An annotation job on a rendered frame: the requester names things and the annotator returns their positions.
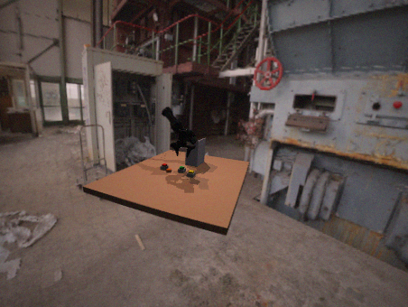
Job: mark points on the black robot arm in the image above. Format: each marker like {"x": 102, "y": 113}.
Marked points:
{"x": 179, "y": 128}

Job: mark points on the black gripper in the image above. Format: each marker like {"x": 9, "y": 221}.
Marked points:
{"x": 190, "y": 147}

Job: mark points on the red button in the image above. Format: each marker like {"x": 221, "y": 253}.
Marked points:
{"x": 164, "y": 166}

